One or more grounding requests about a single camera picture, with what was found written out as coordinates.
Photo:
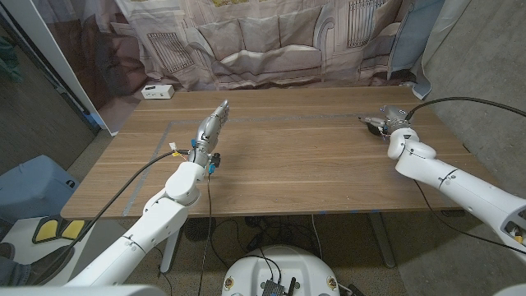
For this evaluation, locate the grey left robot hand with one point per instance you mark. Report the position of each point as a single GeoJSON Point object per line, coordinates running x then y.
{"type": "Point", "coordinates": [209, 131]}

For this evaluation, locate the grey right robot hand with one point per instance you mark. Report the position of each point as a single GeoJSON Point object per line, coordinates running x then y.
{"type": "Point", "coordinates": [396, 117]}

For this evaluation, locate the black rubber air blower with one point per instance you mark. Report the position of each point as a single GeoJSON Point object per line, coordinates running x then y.
{"type": "Point", "coordinates": [375, 130]}

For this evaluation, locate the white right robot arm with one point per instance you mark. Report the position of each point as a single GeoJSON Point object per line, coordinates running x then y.
{"type": "Point", "coordinates": [452, 181]}

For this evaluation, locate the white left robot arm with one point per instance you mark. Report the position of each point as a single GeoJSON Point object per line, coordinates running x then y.
{"type": "Point", "coordinates": [164, 214]}

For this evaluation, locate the white power strip box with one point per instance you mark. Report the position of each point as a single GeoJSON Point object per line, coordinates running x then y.
{"type": "Point", "coordinates": [157, 91]}

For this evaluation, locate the black round floor fan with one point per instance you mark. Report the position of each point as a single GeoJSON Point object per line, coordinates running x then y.
{"type": "Point", "coordinates": [193, 230]}

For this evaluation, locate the printed sofa backdrop curtain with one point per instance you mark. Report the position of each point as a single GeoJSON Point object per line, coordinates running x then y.
{"type": "Point", "coordinates": [263, 41]}

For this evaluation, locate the black power adapter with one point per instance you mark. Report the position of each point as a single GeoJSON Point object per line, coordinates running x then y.
{"type": "Point", "coordinates": [255, 241]}

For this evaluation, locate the grey table leg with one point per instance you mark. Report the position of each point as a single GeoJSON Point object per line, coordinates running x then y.
{"type": "Point", "coordinates": [382, 242]}

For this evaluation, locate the white table leg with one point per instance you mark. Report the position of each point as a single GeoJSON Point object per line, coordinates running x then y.
{"type": "Point", "coordinates": [167, 259]}

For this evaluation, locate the white round robot torso base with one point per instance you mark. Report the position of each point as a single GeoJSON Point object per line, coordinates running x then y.
{"type": "Point", "coordinates": [287, 267]}

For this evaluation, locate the yellow black foot pedal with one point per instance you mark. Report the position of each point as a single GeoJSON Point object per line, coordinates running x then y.
{"type": "Point", "coordinates": [74, 229]}
{"type": "Point", "coordinates": [46, 230]}

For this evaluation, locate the black antenna device on torso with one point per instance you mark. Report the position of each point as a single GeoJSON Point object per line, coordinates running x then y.
{"type": "Point", "coordinates": [273, 288]}

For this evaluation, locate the black plug on floor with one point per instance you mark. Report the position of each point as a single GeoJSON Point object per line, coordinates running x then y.
{"type": "Point", "coordinates": [351, 291]}

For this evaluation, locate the white partition panel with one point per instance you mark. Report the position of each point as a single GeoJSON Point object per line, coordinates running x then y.
{"type": "Point", "coordinates": [49, 45]}

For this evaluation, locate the blue plastic bin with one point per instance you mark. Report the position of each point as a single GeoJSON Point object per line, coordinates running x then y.
{"type": "Point", "coordinates": [33, 189]}

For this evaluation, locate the white robot chest edge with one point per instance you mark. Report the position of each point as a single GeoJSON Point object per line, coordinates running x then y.
{"type": "Point", "coordinates": [82, 291]}

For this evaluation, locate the white floor mat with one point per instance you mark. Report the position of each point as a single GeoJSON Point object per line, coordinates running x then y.
{"type": "Point", "coordinates": [20, 234]}

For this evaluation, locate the person leg in blue jeans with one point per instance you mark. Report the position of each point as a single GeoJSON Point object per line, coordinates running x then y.
{"type": "Point", "coordinates": [12, 277]}

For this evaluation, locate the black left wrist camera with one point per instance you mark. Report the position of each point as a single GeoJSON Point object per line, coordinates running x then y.
{"type": "Point", "coordinates": [214, 159]}

